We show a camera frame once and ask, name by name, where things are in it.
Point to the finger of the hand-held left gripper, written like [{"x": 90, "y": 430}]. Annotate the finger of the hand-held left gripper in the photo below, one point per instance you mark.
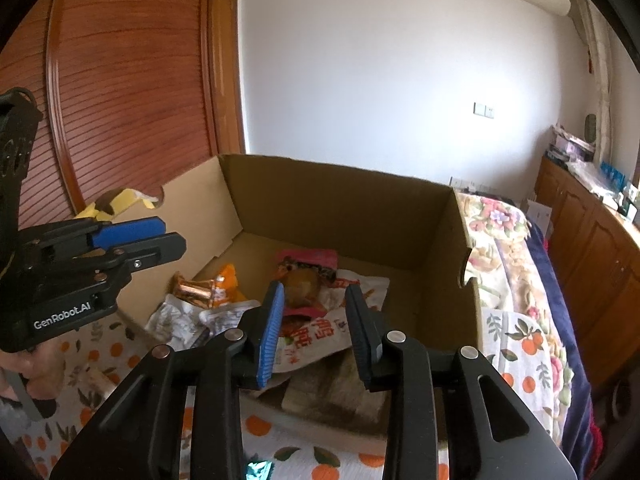
[
  {"x": 130, "y": 232},
  {"x": 150, "y": 255}
]

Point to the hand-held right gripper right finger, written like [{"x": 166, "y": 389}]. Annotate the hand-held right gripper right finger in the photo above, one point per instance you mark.
[{"x": 362, "y": 340}]

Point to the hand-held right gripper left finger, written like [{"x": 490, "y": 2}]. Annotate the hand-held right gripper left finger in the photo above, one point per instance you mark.
[{"x": 270, "y": 330}]

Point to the white red-print snack packet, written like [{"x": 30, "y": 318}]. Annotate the white red-print snack packet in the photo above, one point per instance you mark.
[{"x": 320, "y": 340}]

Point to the long silver snack packet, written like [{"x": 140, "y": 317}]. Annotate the long silver snack packet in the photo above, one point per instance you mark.
[{"x": 225, "y": 317}]

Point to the brown chicken leg packet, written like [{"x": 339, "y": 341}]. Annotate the brown chicken leg packet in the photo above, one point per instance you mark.
[{"x": 302, "y": 287}]

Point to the orange-brown wafer packet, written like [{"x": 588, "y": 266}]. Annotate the orange-brown wafer packet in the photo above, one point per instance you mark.
[{"x": 192, "y": 292}]

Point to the clear wafer biscuit pack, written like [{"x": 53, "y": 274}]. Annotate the clear wafer biscuit pack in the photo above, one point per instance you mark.
[{"x": 330, "y": 390}]

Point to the orange and blue snack packet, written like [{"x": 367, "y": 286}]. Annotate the orange and blue snack packet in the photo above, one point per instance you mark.
[{"x": 227, "y": 280}]

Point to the white blue-print snack packet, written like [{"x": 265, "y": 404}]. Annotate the white blue-print snack packet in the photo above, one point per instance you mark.
[{"x": 172, "y": 320}]

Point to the pink-red snack packet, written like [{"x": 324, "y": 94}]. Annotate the pink-red snack packet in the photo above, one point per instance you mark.
[{"x": 310, "y": 258}]

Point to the brown cardboard box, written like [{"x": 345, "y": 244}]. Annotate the brown cardboard box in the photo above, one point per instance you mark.
[{"x": 325, "y": 200}]

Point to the teal snack packet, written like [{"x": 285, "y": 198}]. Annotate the teal snack packet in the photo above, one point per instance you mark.
[{"x": 257, "y": 471}]

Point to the person's left hand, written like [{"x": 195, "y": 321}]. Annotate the person's left hand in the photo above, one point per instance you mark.
[{"x": 15, "y": 367}]

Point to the yellow pillow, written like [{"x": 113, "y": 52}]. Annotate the yellow pillow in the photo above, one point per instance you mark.
[{"x": 125, "y": 197}]

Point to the orange-print bed sheet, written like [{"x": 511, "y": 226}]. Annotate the orange-print bed sheet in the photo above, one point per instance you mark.
[{"x": 300, "y": 452}]

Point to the wooden wardrobe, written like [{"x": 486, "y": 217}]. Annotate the wooden wardrobe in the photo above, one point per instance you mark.
[{"x": 125, "y": 85}]

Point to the floral quilt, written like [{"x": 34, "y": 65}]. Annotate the floral quilt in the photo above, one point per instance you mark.
[{"x": 500, "y": 240}]

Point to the wooden door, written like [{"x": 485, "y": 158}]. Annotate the wooden door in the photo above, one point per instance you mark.
[{"x": 227, "y": 70}]

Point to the dark blue blanket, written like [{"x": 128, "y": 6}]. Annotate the dark blue blanket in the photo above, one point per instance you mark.
[{"x": 565, "y": 320}]

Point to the white box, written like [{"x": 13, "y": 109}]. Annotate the white box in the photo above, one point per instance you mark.
[{"x": 539, "y": 216}]

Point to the wooden cabinet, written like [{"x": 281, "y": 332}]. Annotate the wooden cabinet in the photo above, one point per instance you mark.
[{"x": 600, "y": 270}]

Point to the pile of small household items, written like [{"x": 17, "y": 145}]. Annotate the pile of small household items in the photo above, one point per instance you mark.
[{"x": 590, "y": 170}]

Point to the white wrapped pipe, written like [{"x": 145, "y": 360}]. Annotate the white wrapped pipe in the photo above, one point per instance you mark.
[{"x": 600, "y": 70}]

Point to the white wall switch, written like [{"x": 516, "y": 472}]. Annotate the white wall switch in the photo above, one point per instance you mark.
[{"x": 483, "y": 109}]

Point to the green oval wall ornament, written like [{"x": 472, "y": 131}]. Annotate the green oval wall ornament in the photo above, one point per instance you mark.
[{"x": 591, "y": 128}]

